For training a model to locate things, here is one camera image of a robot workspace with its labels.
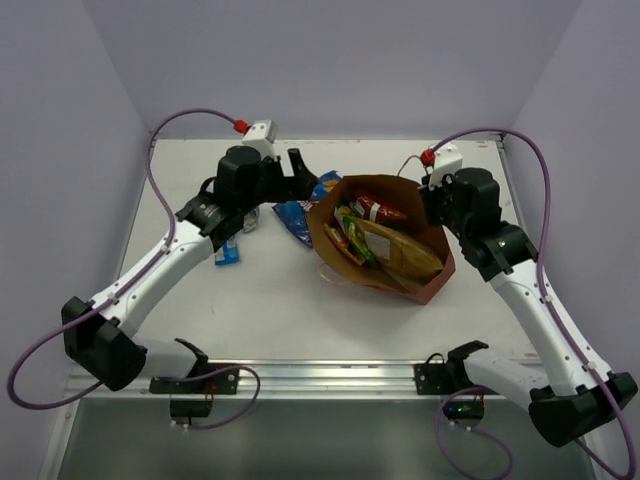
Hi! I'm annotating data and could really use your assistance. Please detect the red Doritos bag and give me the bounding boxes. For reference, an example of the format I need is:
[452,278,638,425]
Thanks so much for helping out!
[351,190,408,225]

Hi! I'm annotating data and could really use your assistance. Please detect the tan chips bag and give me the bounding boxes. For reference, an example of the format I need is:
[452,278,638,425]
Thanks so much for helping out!
[354,218,444,284]

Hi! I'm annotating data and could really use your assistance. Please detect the green yellow snack packet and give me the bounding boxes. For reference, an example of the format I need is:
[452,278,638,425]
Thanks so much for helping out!
[323,204,380,268]

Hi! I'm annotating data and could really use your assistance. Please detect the black base bracket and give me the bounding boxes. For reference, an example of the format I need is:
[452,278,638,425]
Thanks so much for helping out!
[412,353,475,395]
[149,363,240,396]

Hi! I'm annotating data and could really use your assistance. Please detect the right black base bracket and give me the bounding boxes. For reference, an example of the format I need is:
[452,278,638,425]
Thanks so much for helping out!
[412,353,475,395]

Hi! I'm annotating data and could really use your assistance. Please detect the blue Oreo packet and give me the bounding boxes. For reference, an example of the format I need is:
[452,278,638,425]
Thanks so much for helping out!
[214,236,240,266]

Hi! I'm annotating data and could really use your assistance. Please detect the black controller box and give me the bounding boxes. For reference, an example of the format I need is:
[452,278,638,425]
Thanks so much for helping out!
[169,397,213,425]
[442,399,485,429]

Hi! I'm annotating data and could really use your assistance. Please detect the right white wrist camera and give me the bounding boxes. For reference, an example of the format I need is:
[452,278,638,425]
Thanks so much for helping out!
[420,142,463,190]

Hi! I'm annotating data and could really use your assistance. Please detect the right black controller box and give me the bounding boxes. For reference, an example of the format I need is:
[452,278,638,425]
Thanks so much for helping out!
[442,399,485,429]

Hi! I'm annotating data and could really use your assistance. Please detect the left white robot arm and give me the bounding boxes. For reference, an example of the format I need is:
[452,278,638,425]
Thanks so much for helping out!
[62,146,318,393]

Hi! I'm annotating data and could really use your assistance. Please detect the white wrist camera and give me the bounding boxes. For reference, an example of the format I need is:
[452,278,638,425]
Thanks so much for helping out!
[233,120,277,158]
[420,142,463,190]

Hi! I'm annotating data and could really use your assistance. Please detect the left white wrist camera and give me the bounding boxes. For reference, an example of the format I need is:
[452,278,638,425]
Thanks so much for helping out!
[233,120,277,158]

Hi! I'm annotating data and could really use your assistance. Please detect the aluminium mounting rail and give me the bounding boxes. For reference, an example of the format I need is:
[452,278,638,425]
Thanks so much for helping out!
[64,357,551,401]

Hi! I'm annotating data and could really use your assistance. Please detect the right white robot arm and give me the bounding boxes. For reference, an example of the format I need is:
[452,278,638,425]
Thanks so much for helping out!
[419,167,638,447]

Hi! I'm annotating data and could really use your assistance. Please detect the blue Doritos bag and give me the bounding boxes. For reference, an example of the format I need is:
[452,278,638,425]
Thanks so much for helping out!
[272,170,342,248]

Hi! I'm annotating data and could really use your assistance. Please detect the red brown paper bag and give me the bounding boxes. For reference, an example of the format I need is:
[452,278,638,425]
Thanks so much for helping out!
[307,175,455,304]

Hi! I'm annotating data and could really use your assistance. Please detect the small blue white snack packet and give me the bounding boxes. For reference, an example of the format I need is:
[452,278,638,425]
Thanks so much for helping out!
[242,207,260,233]

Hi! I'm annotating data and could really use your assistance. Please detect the left black controller box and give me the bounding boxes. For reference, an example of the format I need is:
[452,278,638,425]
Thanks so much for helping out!
[169,397,213,425]

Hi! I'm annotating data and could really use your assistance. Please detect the left black base bracket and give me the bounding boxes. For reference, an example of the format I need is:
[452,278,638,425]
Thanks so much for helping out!
[149,363,240,396]

